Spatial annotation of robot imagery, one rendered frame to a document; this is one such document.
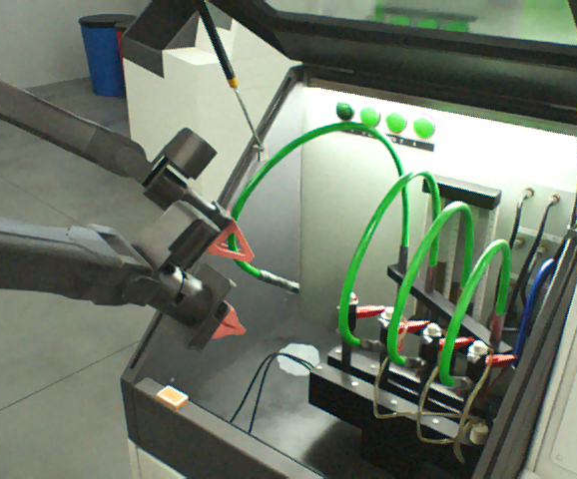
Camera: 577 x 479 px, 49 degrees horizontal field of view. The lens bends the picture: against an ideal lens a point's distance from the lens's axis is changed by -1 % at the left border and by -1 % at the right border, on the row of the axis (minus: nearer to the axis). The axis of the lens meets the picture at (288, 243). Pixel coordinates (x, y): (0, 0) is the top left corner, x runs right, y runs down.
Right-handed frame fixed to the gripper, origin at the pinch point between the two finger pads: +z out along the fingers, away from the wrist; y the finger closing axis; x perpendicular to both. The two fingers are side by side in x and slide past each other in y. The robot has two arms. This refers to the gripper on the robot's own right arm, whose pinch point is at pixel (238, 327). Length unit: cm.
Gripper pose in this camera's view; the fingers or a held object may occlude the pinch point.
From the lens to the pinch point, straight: 89.5
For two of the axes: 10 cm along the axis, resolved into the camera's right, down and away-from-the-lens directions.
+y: 5.7, -8.2, 0.6
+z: 5.6, 4.3, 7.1
